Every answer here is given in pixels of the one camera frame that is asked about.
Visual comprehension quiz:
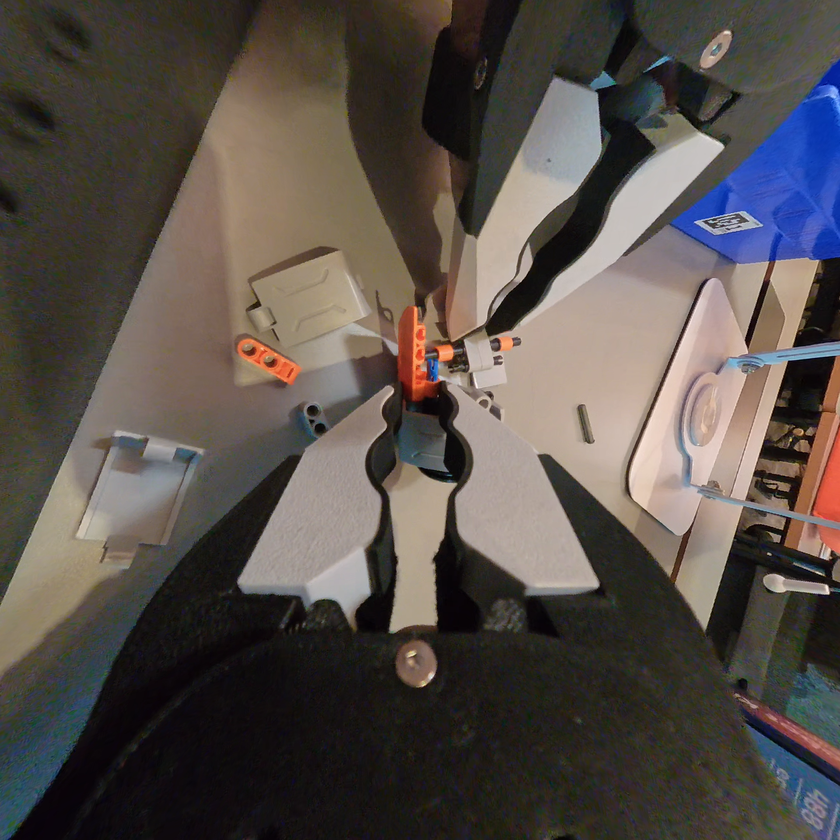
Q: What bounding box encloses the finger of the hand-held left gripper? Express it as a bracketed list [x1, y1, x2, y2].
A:
[445, 76, 605, 339]
[487, 117, 727, 330]

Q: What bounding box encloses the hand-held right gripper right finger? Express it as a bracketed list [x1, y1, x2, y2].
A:
[433, 381, 602, 597]

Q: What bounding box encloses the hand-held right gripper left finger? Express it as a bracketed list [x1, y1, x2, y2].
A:
[236, 384, 401, 610]

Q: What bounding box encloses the grey motor assembly orange panel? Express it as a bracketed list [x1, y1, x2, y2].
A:
[394, 305, 471, 483]

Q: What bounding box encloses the blue storage bin with tag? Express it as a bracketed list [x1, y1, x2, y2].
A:
[669, 84, 840, 265]

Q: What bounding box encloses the white rounded base board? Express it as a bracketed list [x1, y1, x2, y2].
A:
[625, 277, 750, 537]

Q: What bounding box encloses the orange three-hole beam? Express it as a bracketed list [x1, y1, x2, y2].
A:
[234, 334, 302, 385]

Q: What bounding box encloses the light grey flat clip panel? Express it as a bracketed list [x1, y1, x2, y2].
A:
[75, 429, 205, 569]

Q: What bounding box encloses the clear document stand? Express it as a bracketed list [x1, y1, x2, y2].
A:
[682, 341, 840, 597]

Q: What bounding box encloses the grey ribbed hinged panel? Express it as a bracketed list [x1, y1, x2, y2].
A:
[245, 246, 372, 349]

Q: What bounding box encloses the orange red fabric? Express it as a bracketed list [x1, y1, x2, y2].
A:
[809, 430, 840, 555]

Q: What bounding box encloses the dark perforated panel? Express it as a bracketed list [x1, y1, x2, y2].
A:
[0, 0, 263, 605]

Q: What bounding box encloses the blue toy kit box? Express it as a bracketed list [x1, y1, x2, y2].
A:
[734, 689, 840, 840]

